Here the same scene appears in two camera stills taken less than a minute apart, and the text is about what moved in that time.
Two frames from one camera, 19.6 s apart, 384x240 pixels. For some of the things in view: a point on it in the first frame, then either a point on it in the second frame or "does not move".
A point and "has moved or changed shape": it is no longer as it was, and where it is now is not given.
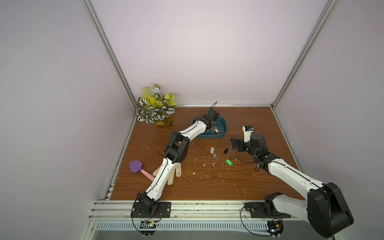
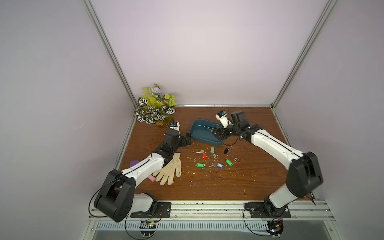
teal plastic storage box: (220, 124) has moved or changed shape
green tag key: (229, 162) does not move
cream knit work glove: (178, 169) does not move
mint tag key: (212, 150) does not move
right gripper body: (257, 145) → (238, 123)
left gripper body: (212, 124) → (179, 142)
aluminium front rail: (194, 210) does not move
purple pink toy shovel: (136, 166) does not move
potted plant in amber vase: (154, 107) does not move
